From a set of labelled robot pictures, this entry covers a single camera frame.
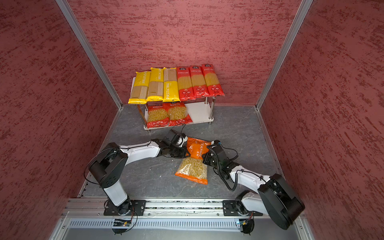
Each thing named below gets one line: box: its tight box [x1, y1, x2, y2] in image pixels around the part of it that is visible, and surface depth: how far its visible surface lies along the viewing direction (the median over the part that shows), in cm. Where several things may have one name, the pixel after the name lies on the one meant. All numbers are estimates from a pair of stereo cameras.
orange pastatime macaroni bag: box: [175, 137, 212, 185], surface depth 85 cm
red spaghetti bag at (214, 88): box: [201, 63, 225, 97], surface depth 84 cm
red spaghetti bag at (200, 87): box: [189, 65, 211, 99], surface depth 83 cm
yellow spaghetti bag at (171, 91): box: [162, 67, 181, 103], surface depth 81 cm
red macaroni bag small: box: [163, 101, 193, 127], surface depth 104 cm
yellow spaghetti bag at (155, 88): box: [146, 67, 164, 102], surface depth 81 cm
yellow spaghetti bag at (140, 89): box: [128, 71, 151, 104], surface depth 81 cm
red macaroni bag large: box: [147, 101, 170, 129], surface depth 102 cm
